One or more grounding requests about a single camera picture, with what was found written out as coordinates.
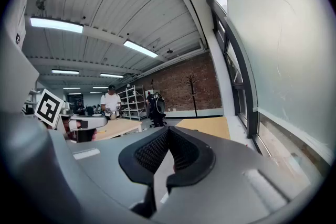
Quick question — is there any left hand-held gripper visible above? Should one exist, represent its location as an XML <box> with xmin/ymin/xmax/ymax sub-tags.
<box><xmin>34</xmin><ymin>88</ymin><xmax>109</xmax><ymax>143</ymax></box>

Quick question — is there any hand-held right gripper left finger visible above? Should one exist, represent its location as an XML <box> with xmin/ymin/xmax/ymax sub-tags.
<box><xmin>118</xmin><ymin>126</ymin><xmax>171</xmax><ymax>218</ymax></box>

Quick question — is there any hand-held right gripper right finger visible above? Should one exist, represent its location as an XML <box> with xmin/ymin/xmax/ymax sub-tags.
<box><xmin>166</xmin><ymin>125</ymin><xmax>217</xmax><ymax>188</ymax></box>

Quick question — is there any person's left hand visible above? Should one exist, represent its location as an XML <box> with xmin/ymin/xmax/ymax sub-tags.
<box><xmin>62</xmin><ymin>119</ymin><xmax>79</xmax><ymax>141</ymax></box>

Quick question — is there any light wooden table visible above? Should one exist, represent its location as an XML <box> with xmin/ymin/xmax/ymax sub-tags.
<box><xmin>175</xmin><ymin>116</ymin><xmax>232</xmax><ymax>141</ymax></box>
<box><xmin>94</xmin><ymin>117</ymin><xmax>143</xmax><ymax>142</ymax></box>

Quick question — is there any long ceiling light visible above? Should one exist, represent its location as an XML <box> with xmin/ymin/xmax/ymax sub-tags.
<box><xmin>99</xmin><ymin>72</ymin><xmax>124</xmax><ymax>79</ymax></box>
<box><xmin>123</xmin><ymin>39</ymin><xmax>159</xmax><ymax>59</ymax></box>
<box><xmin>29</xmin><ymin>16</ymin><xmax>85</xmax><ymax>34</ymax></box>
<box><xmin>51</xmin><ymin>69</ymin><xmax>80</xmax><ymax>76</ymax></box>

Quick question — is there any black mesh office chair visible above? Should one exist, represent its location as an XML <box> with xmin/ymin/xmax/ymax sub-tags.
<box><xmin>149</xmin><ymin>96</ymin><xmax>168</xmax><ymax>129</ymax></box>

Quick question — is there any metal storage shelf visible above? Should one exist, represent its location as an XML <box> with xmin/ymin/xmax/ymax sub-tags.
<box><xmin>116</xmin><ymin>84</ymin><xmax>148</xmax><ymax>121</ymax></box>

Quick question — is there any dark wooden coat rack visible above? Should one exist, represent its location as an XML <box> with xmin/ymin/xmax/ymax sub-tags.
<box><xmin>186</xmin><ymin>74</ymin><xmax>200</xmax><ymax>118</ymax></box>

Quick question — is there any person's white shirt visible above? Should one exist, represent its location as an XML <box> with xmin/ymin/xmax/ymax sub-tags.
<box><xmin>0</xmin><ymin>0</ymin><xmax>40</xmax><ymax>116</ymax></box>

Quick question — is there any dark window frame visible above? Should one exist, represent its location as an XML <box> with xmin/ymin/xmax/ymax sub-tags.
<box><xmin>206</xmin><ymin>0</ymin><xmax>260</xmax><ymax>140</ymax></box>

